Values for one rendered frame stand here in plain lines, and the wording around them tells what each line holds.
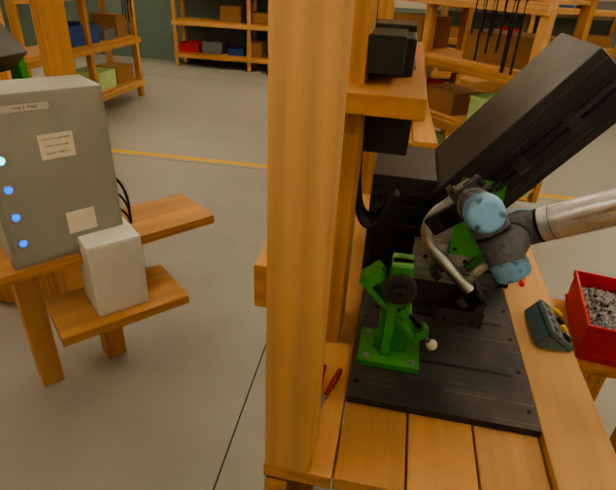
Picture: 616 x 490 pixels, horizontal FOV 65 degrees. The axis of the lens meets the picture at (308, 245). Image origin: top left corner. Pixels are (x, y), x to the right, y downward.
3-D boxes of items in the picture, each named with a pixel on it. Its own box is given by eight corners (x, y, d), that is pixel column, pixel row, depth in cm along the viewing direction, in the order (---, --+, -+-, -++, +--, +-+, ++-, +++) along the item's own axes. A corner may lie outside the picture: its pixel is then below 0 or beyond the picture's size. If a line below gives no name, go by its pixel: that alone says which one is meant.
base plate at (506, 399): (481, 218, 197) (482, 214, 196) (539, 437, 103) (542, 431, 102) (379, 205, 203) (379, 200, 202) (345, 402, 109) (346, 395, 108)
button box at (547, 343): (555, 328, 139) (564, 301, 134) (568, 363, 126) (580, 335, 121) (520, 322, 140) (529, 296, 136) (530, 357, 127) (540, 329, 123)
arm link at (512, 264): (541, 257, 101) (519, 211, 100) (530, 281, 92) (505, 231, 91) (505, 267, 106) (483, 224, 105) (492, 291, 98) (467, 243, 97)
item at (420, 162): (419, 238, 175) (435, 148, 158) (419, 283, 149) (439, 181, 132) (368, 231, 178) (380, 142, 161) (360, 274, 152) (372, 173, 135)
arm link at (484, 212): (477, 245, 92) (458, 206, 91) (469, 234, 103) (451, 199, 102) (517, 227, 90) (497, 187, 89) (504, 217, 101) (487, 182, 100)
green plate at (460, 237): (487, 252, 138) (500, 179, 132) (492, 260, 130) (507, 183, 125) (446, 246, 140) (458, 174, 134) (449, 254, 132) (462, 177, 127)
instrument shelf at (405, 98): (421, 54, 163) (423, 42, 161) (424, 122, 86) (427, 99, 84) (348, 49, 167) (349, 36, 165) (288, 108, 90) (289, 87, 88)
